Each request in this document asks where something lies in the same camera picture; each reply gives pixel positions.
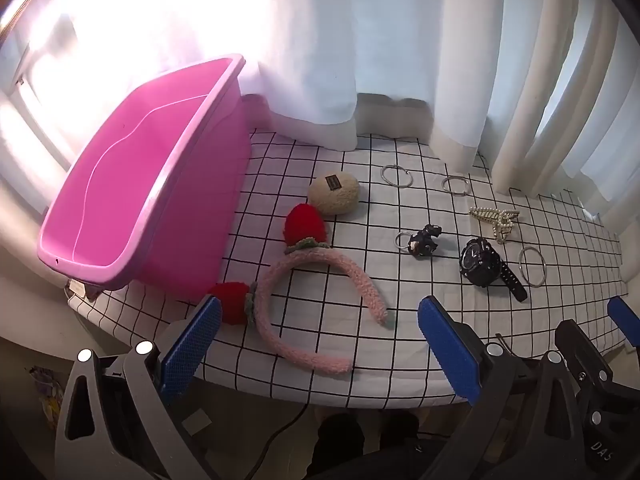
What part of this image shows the printed plastic bag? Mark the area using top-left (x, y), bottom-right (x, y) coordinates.
top-left (29, 365), bottom-right (67, 432)

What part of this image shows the white sheer curtain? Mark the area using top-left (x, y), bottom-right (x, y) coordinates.
top-left (65, 0), bottom-right (493, 152)

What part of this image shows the black cable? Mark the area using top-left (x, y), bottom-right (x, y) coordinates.
top-left (244, 402), bottom-right (312, 480)

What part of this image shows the beige plush pouch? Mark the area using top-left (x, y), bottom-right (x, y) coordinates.
top-left (307, 172), bottom-right (362, 217)

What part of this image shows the pink fuzzy strawberry headband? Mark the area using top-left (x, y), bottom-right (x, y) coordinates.
top-left (209, 203), bottom-right (390, 375)

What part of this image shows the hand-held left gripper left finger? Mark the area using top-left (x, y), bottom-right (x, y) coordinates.
top-left (54, 294), bottom-right (223, 480)

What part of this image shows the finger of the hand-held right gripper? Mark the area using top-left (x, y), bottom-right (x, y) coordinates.
top-left (554, 318), bottom-right (615, 403)
top-left (606, 295), bottom-right (640, 349)

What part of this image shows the pearl hair claw clip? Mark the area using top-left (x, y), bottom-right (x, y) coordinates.
top-left (469, 205), bottom-right (521, 245)

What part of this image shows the white black grid tablecloth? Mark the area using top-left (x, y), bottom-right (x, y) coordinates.
top-left (67, 127), bottom-right (628, 409)

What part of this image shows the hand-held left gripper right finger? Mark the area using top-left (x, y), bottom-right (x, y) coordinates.
top-left (417, 294), bottom-right (596, 480)

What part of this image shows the pink plastic basin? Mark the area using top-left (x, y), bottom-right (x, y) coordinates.
top-left (38, 53), bottom-right (253, 305)

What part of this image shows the cream curtain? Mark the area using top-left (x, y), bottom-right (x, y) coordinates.
top-left (429, 0), bottom-right (640, 221)

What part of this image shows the black figurine keychain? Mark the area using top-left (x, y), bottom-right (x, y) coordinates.
top-left (407, 223), bottom-right (445, 260)

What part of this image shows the black wrist watch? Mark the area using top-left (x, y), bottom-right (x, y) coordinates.
top-left (459, 236), bottom-right (529, 303)

